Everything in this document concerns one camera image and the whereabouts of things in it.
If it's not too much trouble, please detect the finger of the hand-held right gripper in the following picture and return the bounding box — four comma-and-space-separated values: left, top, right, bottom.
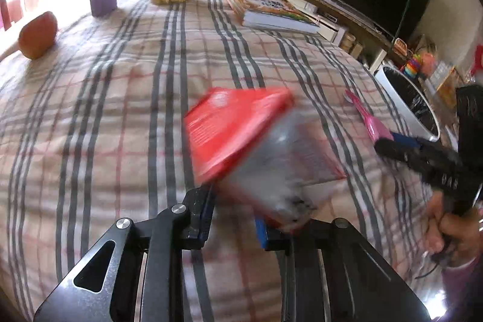
374, 137, 463, 191
390, 132, 460, 161

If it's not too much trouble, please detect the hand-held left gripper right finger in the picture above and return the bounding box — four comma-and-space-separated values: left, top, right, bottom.
254, 217, 431, 322

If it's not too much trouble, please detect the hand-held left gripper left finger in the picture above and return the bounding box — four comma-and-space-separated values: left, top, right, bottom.
33, 186, 216, 322

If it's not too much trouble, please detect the pink plastic spoon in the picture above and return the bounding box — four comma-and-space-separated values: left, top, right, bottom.
344, 90, 395, 144

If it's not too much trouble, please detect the white trash bin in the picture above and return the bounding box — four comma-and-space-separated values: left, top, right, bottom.
373, 65, 442, 142

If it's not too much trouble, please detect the clear plastic bag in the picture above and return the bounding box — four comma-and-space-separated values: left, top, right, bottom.
222, 111, 348, 233

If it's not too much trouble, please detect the red cardboard box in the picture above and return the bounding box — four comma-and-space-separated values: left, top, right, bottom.
184, 87, 295, 185

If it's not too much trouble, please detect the person's right forearm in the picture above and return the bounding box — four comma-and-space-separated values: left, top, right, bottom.
441, 255, 483, 322

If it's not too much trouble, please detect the person's right hand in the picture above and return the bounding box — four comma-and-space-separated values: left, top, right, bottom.
423, 193, 483, 265

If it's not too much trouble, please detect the black and white bucket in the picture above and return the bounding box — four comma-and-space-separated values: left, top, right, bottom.
383, 67, 440, 140

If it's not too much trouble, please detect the white television cabinet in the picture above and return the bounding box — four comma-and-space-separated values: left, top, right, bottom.
264, 0, 401, 71

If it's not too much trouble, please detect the plaid tablecloth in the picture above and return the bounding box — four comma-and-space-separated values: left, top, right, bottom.
0, 0, 446, 322

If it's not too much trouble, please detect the orange cover picture book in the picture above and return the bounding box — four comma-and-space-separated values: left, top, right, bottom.
226, 0, 321, 35

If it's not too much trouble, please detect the orange fruit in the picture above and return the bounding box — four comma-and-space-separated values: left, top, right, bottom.
19, 11, 59, 61

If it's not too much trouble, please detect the rainbow stacking ring toy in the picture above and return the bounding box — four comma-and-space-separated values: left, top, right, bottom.
402, 52, 425, 80

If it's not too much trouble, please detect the black cable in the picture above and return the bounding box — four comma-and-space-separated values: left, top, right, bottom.
415, 247, 454, 279

